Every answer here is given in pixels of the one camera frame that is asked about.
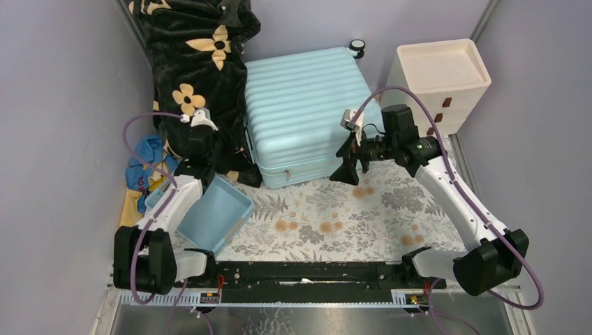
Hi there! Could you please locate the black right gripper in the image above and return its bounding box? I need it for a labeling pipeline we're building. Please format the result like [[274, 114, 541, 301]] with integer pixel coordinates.
[[329, 128, 397, 186]]

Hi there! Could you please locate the light blue ribbed suitcase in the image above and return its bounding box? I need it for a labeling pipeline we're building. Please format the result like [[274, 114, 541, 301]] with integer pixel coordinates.
[[245, 40, 371, 188]]

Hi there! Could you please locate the black floral plush blanket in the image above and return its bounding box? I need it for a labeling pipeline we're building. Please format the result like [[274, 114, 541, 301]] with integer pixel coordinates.
[[126, 1, 262, 188]]

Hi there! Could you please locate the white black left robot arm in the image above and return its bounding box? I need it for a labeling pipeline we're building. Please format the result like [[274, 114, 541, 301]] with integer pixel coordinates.
[[113, 125, 221, 295]]

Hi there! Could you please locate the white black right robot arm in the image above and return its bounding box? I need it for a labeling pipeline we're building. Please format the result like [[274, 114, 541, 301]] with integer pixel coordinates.
[[330, 105, 529, 296]]

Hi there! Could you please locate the floral patterned floor mat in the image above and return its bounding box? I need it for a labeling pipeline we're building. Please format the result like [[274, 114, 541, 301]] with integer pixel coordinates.
[[216, 162, 464, 262]]

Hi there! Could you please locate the white three-drawer storage cabinet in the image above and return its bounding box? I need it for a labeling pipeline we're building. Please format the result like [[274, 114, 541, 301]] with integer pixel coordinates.
[[387, 38, 491, 137]]

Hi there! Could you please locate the light blue perforated plastic basket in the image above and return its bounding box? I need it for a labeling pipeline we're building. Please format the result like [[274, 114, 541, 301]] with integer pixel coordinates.
[[135, 175, 255, 255]]

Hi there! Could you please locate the blue yellow cloth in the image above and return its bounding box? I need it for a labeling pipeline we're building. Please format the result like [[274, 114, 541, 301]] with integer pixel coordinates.
[[119, 135, 179, 227]]

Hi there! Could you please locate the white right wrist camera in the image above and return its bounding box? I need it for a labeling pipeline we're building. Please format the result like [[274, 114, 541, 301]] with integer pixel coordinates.
[[340, 109, 364, 146]]

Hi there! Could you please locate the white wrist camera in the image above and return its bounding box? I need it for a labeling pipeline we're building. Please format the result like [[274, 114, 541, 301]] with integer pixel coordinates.
[[340, 109, 364, 146], [180, 107, 219, 132]]

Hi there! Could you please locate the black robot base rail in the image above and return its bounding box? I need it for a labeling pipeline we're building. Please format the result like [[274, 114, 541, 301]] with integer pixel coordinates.
[[187, 255, 447, 309]]

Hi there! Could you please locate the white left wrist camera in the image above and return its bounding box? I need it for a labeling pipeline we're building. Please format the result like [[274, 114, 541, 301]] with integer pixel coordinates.
[[180, 107, 219, 132]]

